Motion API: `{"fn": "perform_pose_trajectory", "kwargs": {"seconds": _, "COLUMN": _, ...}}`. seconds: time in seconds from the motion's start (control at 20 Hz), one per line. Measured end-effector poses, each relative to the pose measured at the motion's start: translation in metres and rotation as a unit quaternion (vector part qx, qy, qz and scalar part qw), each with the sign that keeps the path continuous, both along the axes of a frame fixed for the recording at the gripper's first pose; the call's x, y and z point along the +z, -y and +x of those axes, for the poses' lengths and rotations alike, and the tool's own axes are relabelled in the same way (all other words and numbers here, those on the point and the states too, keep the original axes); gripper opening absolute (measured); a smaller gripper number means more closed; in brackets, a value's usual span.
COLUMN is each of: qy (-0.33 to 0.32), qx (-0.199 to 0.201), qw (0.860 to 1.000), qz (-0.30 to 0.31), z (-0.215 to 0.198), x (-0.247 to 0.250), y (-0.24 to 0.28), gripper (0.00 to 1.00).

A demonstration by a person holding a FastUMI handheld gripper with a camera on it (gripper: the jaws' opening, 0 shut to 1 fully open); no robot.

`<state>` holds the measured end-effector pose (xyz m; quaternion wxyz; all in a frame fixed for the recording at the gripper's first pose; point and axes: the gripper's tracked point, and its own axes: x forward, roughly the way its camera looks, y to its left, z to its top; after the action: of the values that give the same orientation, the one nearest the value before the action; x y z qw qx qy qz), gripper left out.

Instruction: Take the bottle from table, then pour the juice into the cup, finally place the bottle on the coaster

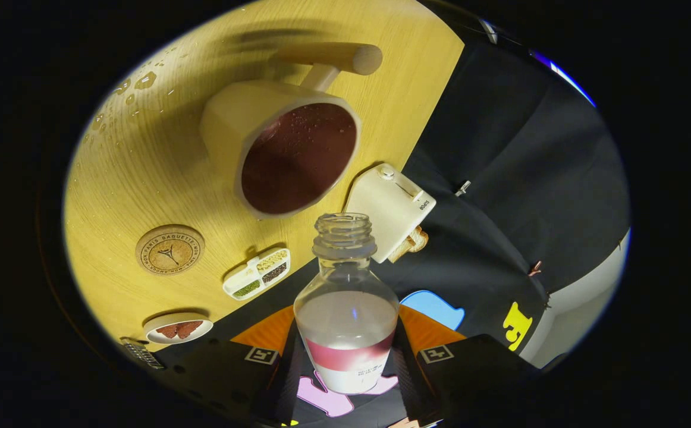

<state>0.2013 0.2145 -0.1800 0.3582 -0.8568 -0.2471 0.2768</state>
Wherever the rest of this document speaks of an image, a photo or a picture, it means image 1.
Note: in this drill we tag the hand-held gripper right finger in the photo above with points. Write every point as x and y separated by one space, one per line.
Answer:
410 380

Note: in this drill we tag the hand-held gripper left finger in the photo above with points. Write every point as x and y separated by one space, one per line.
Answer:
283 380

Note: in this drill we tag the clear juice bottle red label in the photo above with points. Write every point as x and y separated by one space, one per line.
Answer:
345 324

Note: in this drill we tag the round cork coaster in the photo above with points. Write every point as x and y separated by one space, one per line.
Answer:
170 250

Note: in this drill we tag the white divided condiment dish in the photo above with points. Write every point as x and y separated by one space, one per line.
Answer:
255 274

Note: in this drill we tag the toast slice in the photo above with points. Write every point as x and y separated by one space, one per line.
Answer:
401 251
418 239

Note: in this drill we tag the white round plate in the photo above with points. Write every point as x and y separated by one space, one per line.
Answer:
155 336

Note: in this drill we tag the pink cloth clip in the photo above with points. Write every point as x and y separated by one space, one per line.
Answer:
535 268

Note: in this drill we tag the cream toaster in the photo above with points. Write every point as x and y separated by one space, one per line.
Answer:
387 208

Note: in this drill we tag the black backdrop cloth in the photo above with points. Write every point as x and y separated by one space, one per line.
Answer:
500 148

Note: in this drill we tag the wooden table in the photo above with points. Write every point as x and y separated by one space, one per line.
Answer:
143 172

